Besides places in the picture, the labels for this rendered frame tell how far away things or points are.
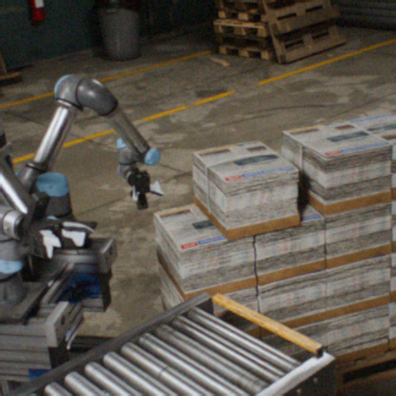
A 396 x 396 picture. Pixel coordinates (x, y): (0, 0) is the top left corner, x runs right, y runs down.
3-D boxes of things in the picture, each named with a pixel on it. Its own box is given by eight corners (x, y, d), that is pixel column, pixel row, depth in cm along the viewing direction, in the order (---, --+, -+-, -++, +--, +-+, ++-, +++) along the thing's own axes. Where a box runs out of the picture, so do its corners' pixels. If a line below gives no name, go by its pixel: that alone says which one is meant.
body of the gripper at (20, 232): (66, 250, 198) (36, 239, 205) (64, 219, 195) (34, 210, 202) (44, 259, 192) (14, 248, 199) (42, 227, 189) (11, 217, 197)
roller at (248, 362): (181, 324, 236) (180, 311, 234) (293, 388, 203) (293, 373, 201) (170, 331, 233) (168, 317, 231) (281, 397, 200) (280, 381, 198)
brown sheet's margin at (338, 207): (281, 183, 315) (281, 173, 313) (342, 170, 323) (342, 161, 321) (324, 216, 282) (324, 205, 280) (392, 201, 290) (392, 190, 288)
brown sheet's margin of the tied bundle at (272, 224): (212, 224, 283) (211, 213, 281) (282, 209, 290) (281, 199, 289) (227, 240, 269) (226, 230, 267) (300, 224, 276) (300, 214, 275)
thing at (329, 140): (281, 133, 306) (281, 130, 306) (343, 121, 314) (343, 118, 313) (324, 159, 274) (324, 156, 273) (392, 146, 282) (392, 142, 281)
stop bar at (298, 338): (219, 297, 240) (218, 292, 239) (324, 350, 209) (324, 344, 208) (211, 301, 238) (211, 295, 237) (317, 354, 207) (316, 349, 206)
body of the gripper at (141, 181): (133, 178, 309) (125, 170, 319) (135, 197, 312) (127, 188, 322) (150, 174, 311) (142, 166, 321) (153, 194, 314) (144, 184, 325)
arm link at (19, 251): (40, 262, 215) (34, 227, 211) (9, 277, 207) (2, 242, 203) (22, 255, 220) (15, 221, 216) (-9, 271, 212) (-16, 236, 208)
